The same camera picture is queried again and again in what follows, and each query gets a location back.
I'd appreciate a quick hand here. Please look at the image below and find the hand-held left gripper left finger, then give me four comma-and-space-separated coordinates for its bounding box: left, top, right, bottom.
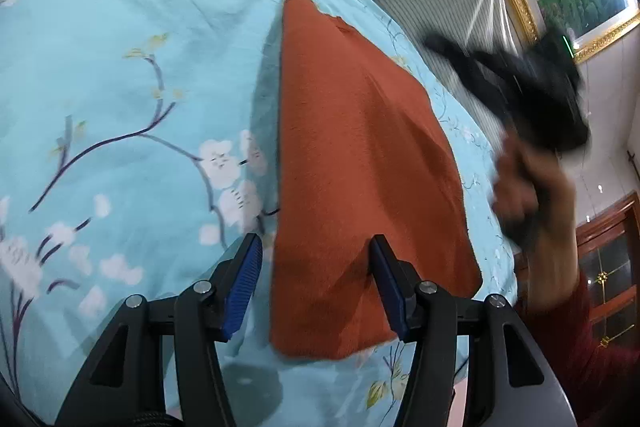
54, 233, 264, 427

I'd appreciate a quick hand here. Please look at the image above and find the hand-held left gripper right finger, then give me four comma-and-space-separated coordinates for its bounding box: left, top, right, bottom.
368, 234, 576, 427

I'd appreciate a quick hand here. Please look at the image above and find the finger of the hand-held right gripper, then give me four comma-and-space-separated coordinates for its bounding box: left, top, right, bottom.
424, 33, 521, 72
452, 57, 511, 122

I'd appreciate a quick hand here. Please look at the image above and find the orange knit sweater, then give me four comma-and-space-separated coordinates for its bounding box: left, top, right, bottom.
269, 0, 483, 362

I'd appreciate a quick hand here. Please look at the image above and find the person's right forearm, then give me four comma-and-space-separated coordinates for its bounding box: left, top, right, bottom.
515, 227, 640, 427

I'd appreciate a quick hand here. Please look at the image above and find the person's right hand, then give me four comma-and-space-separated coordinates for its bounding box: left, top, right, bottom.
492, 127, 581, 253

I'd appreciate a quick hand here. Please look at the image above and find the wooden glass door cabinet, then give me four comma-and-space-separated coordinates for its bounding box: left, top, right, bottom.
575, 192, 640, 348

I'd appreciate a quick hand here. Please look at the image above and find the blue floral bed sheet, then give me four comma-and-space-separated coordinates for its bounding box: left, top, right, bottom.
0, 0, 521, 425

